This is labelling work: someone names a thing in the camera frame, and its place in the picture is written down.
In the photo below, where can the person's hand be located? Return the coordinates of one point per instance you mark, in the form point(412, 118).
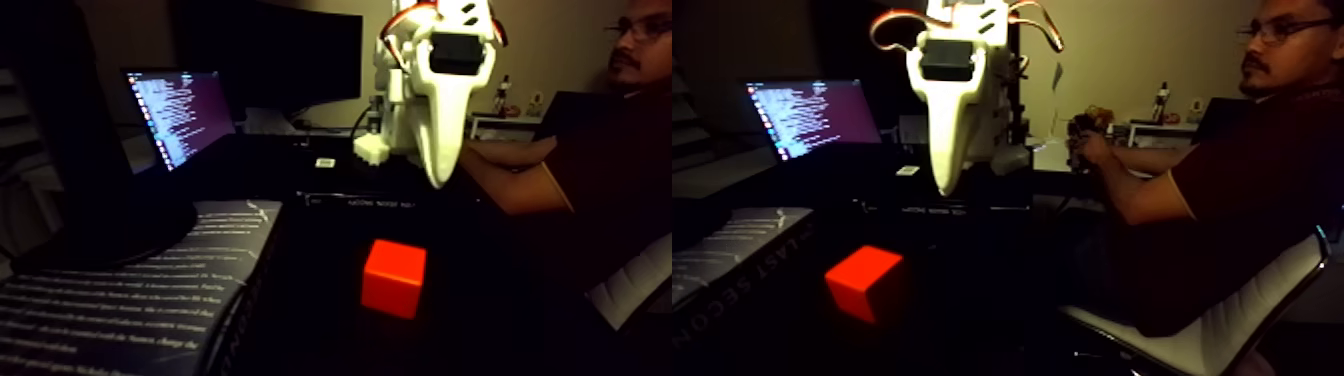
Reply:
point(1096, 151)

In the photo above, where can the black box with white lettering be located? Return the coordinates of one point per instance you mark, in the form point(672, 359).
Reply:
point(357, 200)

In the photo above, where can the black book with white text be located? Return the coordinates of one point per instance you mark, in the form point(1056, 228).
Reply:
point(126, 315)

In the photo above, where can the small figurine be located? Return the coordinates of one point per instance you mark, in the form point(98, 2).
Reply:
point(1161, 105)

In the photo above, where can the red cube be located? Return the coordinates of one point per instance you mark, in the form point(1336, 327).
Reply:
point(394, 278)

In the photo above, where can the black leader arm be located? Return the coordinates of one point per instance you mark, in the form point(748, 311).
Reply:
point(1090, 121)

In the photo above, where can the laptop with lit screen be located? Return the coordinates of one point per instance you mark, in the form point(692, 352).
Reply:
point(184, 110)

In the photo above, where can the white side table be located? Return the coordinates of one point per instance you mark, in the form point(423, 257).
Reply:
point(1155, 127)

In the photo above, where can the person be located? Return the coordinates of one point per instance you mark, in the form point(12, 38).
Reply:
point(1260, 210)

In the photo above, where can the white office chair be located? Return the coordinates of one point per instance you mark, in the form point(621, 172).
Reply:
point(1218, 336)

